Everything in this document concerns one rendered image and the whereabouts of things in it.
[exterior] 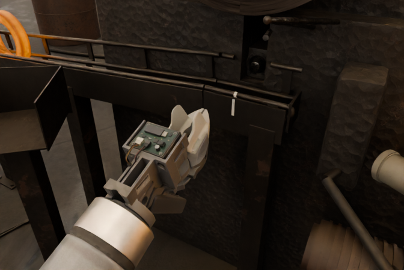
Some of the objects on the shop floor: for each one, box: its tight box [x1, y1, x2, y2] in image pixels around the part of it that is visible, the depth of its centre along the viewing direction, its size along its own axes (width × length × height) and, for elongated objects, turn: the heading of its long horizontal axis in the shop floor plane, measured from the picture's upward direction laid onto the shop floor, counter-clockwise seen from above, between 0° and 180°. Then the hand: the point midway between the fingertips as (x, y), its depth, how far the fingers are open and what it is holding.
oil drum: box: [23, 0, 100, 46], centre depth 322 cm, size 59×59×89 cm
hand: (202, 118), depth 55 cm, fingers closed
